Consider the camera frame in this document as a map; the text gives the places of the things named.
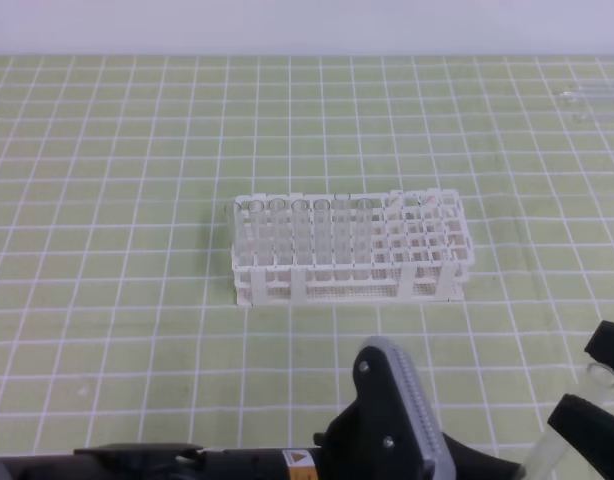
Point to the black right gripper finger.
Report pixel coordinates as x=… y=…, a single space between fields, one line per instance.
x=600 y=349

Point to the clear glass test tube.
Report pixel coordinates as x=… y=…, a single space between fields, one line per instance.
x=551 y=447

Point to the white plastic test tube rack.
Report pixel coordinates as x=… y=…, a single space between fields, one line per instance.
x=406 y=247

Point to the clear test tube far right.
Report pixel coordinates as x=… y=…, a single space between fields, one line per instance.
x=594 y=116
x=588 y=94

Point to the clear test tube in rack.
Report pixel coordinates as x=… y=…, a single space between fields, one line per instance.
x=281 y=231
x=302 y=231
x=262 y=237
x=342 y=225
x=238 y=233
x=322 y=232

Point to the green white-grid tablecloth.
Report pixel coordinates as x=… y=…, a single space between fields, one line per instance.
x=118 y=320

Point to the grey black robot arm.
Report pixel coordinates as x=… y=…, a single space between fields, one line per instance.
x=168 y=461

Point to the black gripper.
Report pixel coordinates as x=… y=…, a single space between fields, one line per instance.
x=390 y=431

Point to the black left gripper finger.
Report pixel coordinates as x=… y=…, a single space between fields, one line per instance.
x=588 y=429

